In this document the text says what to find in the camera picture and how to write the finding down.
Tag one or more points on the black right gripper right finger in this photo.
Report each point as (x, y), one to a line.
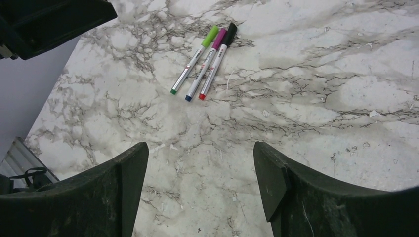
(299, 201)

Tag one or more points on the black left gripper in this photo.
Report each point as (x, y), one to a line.
(29, 28)

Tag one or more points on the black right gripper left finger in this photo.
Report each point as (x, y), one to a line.
(102, 201)

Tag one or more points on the white marker pen red end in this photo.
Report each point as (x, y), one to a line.
(213, 71)

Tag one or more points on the white marker pen green tip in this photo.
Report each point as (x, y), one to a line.
(186, 71)

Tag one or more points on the grey marker pen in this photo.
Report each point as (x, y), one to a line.
(195, 84)

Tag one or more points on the magenta pen cap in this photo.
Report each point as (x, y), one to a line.
(219, 38)

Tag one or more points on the black pen cap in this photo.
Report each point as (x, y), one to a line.
(230, 34)

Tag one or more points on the lime green pen cap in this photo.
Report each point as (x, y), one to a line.
(210, 36)

